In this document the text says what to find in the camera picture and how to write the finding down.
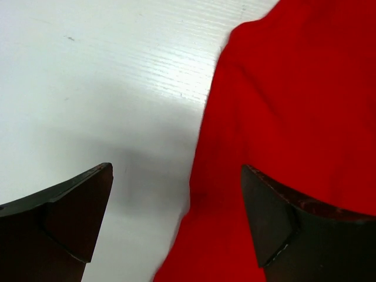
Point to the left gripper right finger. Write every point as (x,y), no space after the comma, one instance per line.
(299,238)

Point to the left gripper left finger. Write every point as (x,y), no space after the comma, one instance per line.
(51,235)

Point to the red t shirt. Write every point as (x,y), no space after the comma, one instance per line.
(293,95)

